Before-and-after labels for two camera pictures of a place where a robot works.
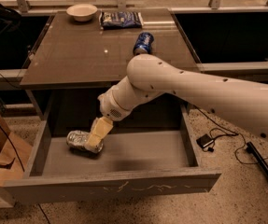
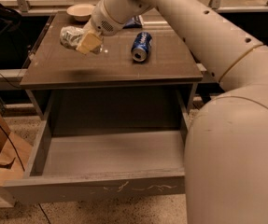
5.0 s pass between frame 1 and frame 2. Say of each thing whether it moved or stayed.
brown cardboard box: stayed
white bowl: stayed
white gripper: moved
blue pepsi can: stayed
